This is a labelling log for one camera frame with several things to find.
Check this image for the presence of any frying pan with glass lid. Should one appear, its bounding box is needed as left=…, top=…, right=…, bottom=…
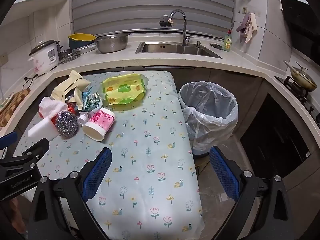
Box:
left=284, top=60, right=318, bottom=92

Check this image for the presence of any blue plastic basin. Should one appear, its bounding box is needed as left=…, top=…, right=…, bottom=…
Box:
left=69, top=39, right=97, bottom=51

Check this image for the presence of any black range hood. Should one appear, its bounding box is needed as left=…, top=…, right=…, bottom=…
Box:
left=280, top=0, right=320, bottom=53

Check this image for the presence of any green crumpled carton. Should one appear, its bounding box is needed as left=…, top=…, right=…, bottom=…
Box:
left=80, top=92, right=103, bottom=112

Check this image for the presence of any green dish soap bottle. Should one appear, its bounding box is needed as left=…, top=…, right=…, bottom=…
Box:
left=223, top=30, right=233, bottom=52

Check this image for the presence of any cream rubber glove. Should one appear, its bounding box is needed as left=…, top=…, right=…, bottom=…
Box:
left=65, top=86, right=86, bottom=108

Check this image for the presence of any yellow plastic colander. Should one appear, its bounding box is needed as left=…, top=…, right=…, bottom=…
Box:
left=68, top=33, right=97, bottom=43

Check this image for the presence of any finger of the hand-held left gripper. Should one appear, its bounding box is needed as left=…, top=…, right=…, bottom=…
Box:
left=0, top=138, right=50, bottom=172
left=0, top=132, right=18, bottom=153

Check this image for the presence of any grey window blind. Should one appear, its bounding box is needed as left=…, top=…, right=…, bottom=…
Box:
left=71, top=0, right=237, bottom=34

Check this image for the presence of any steel wool ball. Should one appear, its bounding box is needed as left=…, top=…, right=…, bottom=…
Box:
left=55, top=111, right=79, bottom=138

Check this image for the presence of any white rice cooker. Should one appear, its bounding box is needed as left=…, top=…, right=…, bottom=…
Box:
left=28, top=39, right=61, bottom=77

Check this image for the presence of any white speckled kitchen countertop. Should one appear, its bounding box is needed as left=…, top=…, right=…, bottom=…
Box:
left=0, top=34, right=320, bottom=140

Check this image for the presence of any purple hanging cloth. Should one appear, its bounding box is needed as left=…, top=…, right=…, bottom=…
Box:
left=236, top=13, right=251, bottom=43

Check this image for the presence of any floral tablecloth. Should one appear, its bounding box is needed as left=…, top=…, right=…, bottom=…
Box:
left=12, top=70, right=203, bottom=240

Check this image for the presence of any white sponge block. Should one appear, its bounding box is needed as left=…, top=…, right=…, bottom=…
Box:
left=28, top=116, right=58, bottom=138

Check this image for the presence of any wooden cutting board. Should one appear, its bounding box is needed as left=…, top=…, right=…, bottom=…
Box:
left=0, top=87, right=31, bottom=128

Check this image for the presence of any white towel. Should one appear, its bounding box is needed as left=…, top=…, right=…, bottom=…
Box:
left=39, top=97, right=69, bottom=118

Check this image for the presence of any black built-in oven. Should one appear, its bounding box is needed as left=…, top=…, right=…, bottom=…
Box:
left=239, top=92, right=312, bottom=180

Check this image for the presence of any small white bottle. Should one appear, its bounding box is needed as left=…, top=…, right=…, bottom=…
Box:
left=78, top=112, right=90, bottom=125

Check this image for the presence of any black gas stove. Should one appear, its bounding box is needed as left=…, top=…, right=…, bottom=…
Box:
left=274, top=76, right=320, bottom=122

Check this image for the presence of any stainless steel colander bowl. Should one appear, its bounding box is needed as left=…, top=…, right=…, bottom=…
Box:
left=94, top=33, right=131, bottom=54

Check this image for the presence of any beige paper packaging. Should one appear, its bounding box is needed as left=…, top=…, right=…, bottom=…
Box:
left=51, top=69, right=92, bottom=100

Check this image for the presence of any yellow-green wet wipes pack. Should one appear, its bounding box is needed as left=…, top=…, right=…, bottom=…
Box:
left=101, top=73, right=149, bottom=105

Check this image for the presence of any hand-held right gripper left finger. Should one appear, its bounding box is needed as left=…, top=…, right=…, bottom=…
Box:
left=26, top=147, right=113, bottom=240

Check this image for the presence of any stainless steel sink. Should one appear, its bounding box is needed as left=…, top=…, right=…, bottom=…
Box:
left=135, top=42, right=222, bottom=59

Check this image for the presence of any metal steamer rack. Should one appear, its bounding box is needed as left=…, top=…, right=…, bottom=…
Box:
left=59, top=50, right=82, bottom=64

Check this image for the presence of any chrome kitchen faucet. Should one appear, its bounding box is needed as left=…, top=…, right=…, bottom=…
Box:
left=159, top=9, right=194, bottom=47

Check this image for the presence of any trash bin with plastic liner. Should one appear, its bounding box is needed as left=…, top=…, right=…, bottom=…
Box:
left=178, top=81, right=238, bottom=155

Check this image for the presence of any pink floral paper cup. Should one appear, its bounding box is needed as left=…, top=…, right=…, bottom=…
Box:
left=82, top=107, right=116, bottom=142

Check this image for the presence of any beige hanging cloth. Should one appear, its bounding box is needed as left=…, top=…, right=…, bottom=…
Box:
left=244, top=12, right=258, bottom=43

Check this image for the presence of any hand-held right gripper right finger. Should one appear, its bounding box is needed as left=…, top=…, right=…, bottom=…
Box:
left=208, top=146, right=294, bottom=240

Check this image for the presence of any black power cable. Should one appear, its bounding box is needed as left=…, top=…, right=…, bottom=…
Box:
left=24, top=73, right=40, bottom=83

